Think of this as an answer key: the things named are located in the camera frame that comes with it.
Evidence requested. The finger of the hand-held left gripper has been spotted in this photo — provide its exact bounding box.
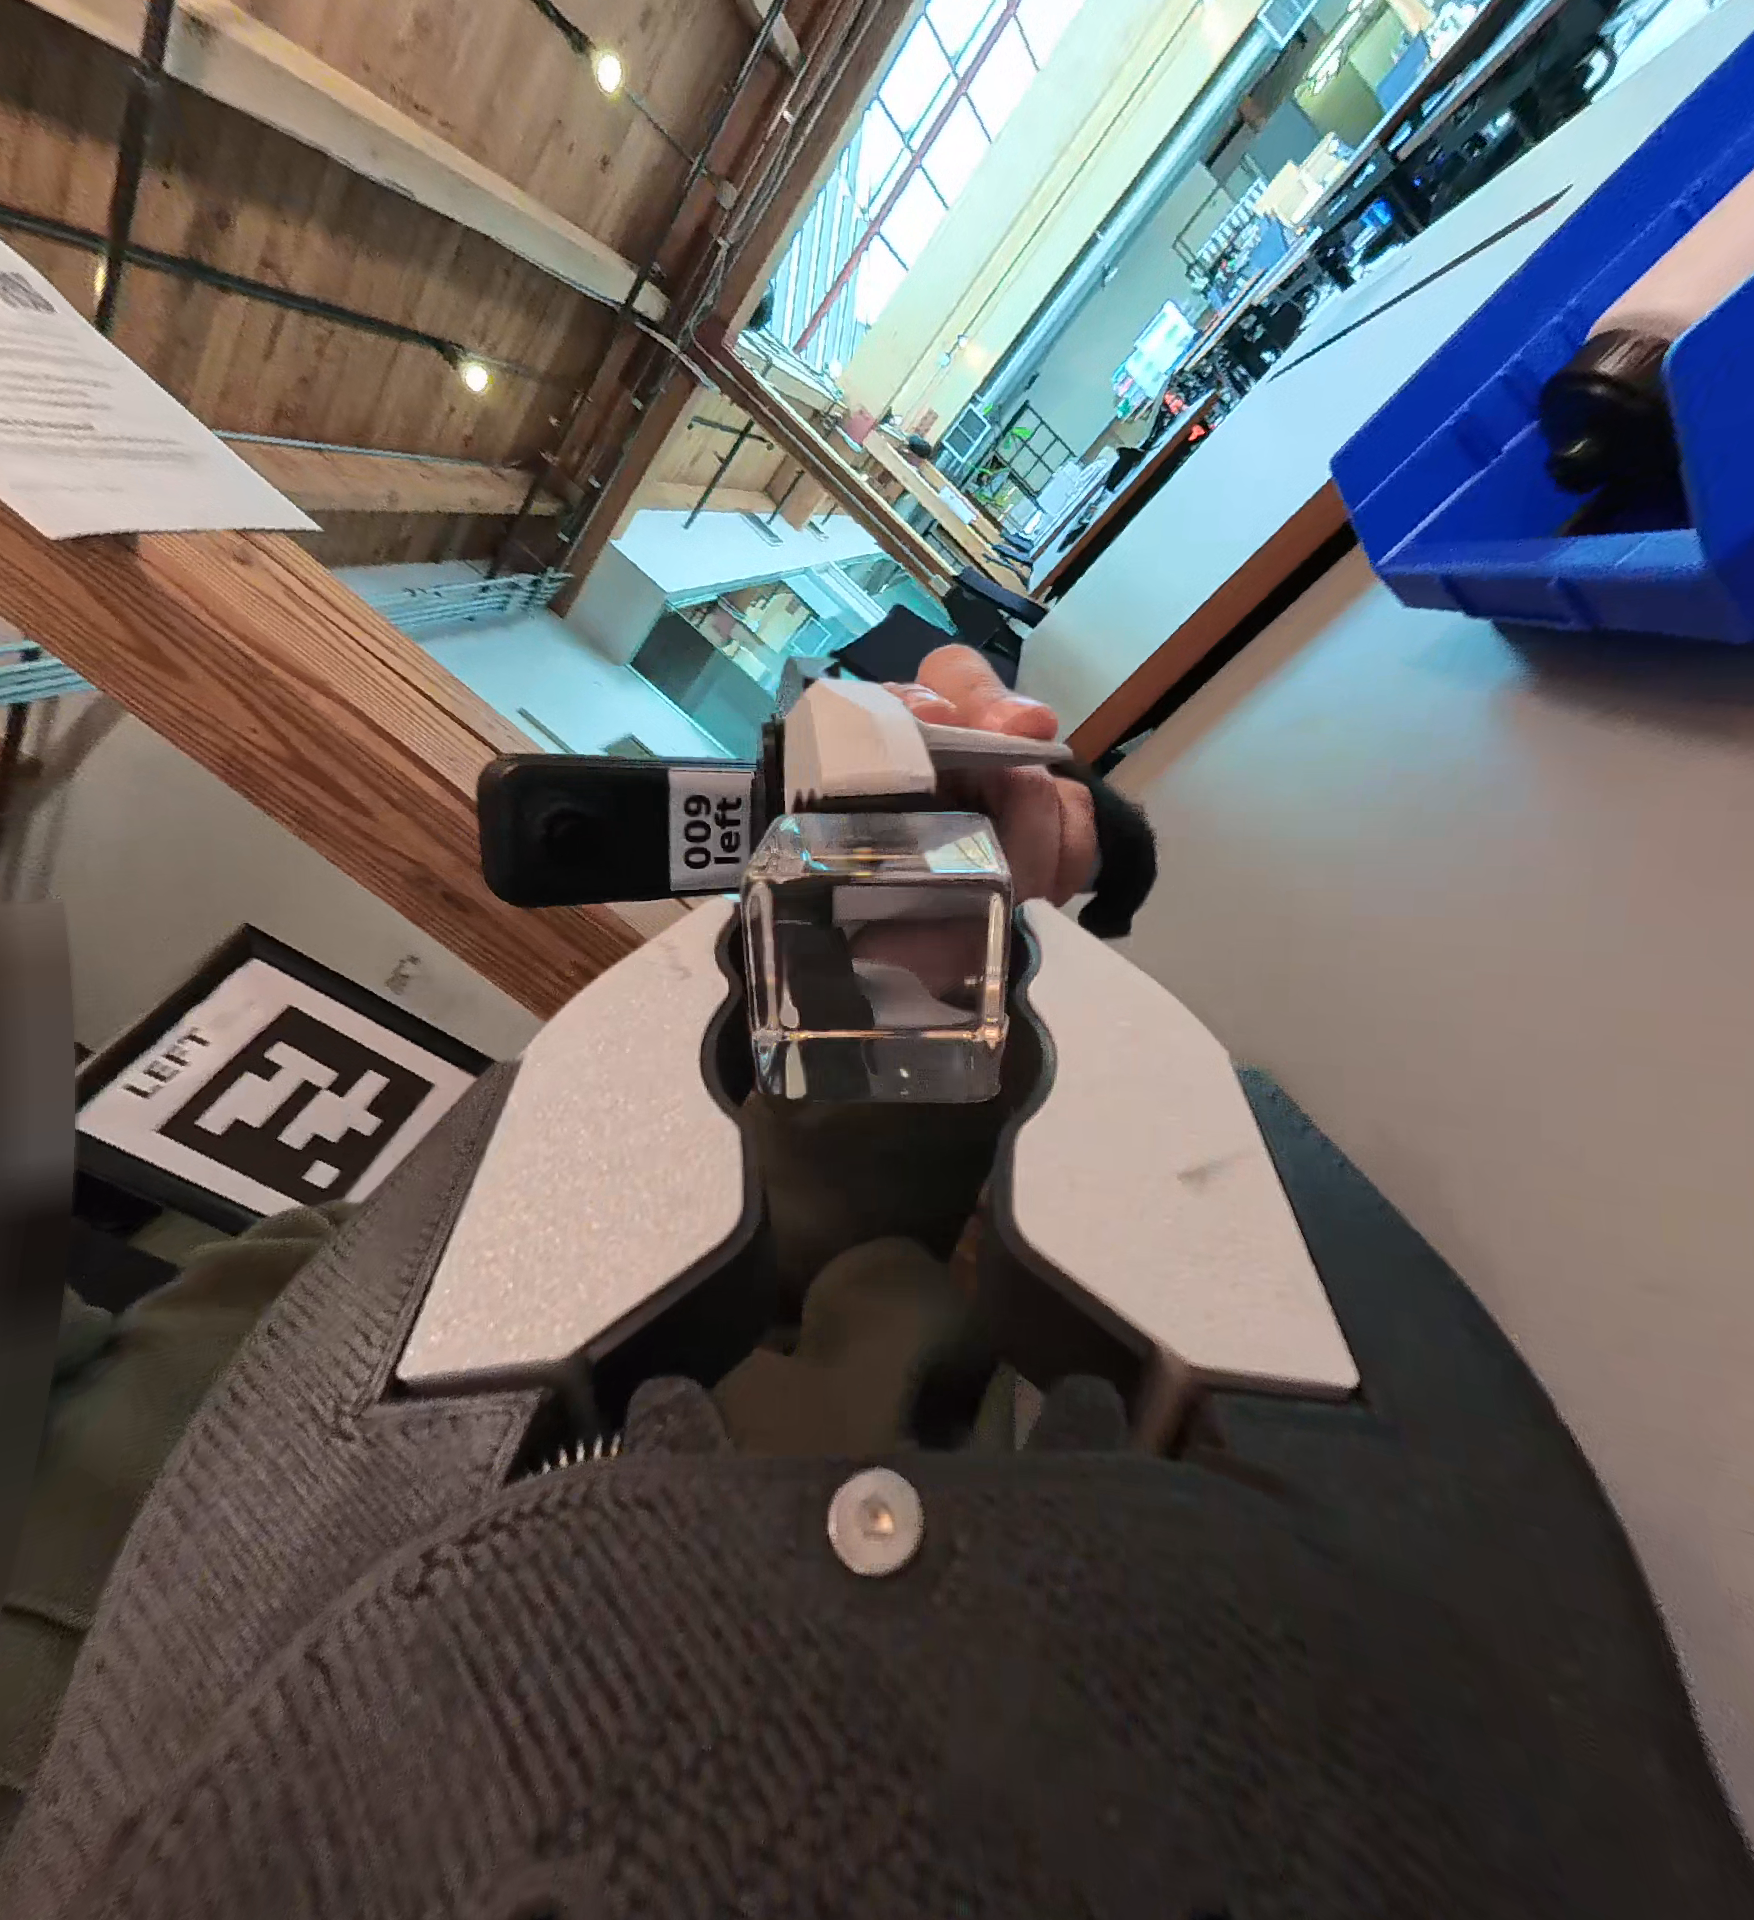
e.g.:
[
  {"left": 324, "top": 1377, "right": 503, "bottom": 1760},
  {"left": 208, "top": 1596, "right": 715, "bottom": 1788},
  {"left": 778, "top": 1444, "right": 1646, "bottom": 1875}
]
[{"left": 783, "top": 678, "right": 1076, "bottom": 807}]

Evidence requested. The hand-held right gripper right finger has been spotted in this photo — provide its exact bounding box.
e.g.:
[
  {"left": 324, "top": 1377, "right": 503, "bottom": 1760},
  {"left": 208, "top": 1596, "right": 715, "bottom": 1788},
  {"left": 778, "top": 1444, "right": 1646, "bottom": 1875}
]
[{"left": 981, "top": 897, "right": 1364, "bottom": 1404}]

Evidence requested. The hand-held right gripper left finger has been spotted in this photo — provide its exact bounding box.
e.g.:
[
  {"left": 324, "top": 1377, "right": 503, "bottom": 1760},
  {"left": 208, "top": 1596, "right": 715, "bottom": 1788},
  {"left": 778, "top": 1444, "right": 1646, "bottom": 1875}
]
[{"left": 394, "top": 897, "right": 778, "bottom": 1401}]

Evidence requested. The clear acrylic cube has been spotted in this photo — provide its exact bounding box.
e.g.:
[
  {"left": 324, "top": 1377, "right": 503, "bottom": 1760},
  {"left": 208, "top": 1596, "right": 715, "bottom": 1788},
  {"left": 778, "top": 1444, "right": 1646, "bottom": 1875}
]
[{"left": 737, "top": 810, "right": 1017, "bottom": 1108}]

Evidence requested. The person's left hand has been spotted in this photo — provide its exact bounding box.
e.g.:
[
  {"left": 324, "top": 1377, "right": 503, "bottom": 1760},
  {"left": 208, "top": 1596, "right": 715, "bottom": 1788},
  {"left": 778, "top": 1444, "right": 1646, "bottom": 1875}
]
[{"left": 884, "top": 642, "right": 1107, "bottom": 907}]

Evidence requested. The framed marker sign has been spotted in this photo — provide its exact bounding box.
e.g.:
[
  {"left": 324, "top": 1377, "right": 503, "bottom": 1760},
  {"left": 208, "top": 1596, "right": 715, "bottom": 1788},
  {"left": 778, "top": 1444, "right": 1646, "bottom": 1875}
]
[{"left": 74, "top": 925, "right": 491, "bottom": 1236}]

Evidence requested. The wooden beam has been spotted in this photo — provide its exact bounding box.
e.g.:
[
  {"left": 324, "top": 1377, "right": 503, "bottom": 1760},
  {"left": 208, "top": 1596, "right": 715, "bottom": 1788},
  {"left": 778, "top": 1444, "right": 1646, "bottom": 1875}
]
[{"left": 0, "top": 435, "right": 624, "bottom": 1023}]

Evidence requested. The white table wooden edge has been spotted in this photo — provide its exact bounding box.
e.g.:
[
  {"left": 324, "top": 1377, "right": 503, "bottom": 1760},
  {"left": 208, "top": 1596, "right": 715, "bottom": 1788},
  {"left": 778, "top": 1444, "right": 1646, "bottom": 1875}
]
[{"left": 1025, "top": 0, "right": 1754, "bottom": 761}]

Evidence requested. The large window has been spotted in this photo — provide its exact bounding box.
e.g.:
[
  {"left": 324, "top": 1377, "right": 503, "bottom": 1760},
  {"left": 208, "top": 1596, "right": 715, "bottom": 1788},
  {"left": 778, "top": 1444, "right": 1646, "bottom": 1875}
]
[{"left": 763, "top": 0, "right": 1096, "bottom": 354}]

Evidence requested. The blue plastic bin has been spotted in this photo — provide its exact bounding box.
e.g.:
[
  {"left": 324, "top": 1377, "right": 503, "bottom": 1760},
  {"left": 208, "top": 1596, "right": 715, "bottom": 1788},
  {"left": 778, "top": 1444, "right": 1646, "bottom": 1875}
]
[{"left": 1329, "top": 0, "right": 1754, "bottom": 650}]

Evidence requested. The printed paper sheet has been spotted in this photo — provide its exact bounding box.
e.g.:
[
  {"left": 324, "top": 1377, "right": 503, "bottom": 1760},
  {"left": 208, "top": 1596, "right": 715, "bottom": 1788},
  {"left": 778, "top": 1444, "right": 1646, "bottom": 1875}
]
[{"left": 0, "top": 193, "right": 324, "bottom": 543}]

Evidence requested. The white roller black handle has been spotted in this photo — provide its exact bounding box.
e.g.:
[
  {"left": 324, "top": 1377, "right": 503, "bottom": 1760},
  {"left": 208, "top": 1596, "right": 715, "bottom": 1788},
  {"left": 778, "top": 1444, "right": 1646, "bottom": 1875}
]
[{"left": 1539, "top": 105, "right": 1754, "bottom": 505}]

